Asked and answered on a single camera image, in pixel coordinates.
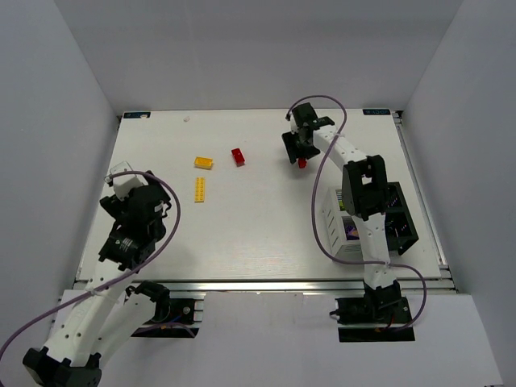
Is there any yellow lego brick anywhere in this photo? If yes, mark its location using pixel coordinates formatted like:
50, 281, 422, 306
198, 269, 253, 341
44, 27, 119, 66
194, 156, 214, 170

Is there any purple cable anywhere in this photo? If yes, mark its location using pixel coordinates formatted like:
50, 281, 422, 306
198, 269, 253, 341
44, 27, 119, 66
0, 170, 181, 356
285, 94, 427, 332

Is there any blue corner label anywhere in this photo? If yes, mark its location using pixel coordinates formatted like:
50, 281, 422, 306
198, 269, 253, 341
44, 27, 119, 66
123, 111, 151, 119
362, 108, 391, 116

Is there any long yellow lego plate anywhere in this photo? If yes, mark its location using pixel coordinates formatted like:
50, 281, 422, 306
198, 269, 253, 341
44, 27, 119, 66
194, 177, 206, 203

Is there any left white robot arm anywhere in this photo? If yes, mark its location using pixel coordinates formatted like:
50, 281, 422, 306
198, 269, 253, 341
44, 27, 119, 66
23, 162, 171, 386

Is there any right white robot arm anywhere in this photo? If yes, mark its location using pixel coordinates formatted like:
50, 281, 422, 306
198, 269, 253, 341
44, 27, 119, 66
281, 97, 402, 324

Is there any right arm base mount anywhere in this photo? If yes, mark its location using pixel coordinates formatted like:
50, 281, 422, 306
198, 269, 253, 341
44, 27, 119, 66
329, 297, 415, 343

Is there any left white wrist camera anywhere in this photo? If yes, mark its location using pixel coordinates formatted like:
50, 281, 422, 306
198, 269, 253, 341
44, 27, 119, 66
104, 161, 144, 202

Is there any red lego brick top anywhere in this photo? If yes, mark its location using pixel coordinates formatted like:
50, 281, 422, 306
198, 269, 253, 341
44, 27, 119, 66
231, 148, 245, 167

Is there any right blue corner label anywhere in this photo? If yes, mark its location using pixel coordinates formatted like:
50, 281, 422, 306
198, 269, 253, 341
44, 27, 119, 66
362, 108, 391, 116

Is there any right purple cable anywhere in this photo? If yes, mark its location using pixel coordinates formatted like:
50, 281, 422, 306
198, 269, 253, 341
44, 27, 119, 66
285, 94, 427, 332

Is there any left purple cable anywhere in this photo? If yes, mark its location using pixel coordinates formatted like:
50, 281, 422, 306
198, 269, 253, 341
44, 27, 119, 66
0, 170, 181, 356

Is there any left blue corner label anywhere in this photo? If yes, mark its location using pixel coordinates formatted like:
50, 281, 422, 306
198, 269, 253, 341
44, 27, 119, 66
123, 111, 151, 119

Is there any black slotted container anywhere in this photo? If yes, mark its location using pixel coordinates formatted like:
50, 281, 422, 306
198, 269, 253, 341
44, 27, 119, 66
385, 181, 419, 256

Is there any white slotted container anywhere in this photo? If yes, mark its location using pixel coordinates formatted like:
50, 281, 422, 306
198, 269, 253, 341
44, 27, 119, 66
321, 187, 362, 262

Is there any plain purple lego block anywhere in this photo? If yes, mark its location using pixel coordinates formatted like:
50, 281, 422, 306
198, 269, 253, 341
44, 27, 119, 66
344, 225, 360, 240

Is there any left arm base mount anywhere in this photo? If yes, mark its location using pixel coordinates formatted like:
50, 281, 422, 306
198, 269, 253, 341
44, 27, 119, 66
131, 294, 204, 339

